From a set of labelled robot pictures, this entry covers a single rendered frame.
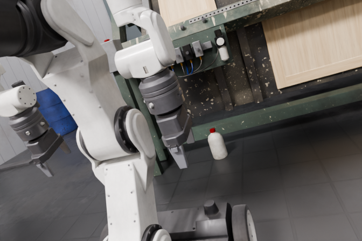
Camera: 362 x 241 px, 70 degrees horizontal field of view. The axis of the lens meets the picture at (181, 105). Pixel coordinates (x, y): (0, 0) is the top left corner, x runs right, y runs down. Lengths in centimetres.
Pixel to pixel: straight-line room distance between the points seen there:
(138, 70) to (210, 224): 61
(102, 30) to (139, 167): 485
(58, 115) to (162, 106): 391
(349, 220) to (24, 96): 117
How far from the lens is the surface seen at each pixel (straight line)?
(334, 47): 208
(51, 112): 442
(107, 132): 73
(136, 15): 54
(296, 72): 202
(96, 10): 555
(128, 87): 166
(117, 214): 81
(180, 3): 190
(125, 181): 78
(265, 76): 200
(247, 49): 190
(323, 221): 120
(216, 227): 96
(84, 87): 70
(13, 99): 85
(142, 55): 55
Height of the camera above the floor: 80
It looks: 13 degrees down
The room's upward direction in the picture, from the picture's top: 19 degrees counter-clockwise
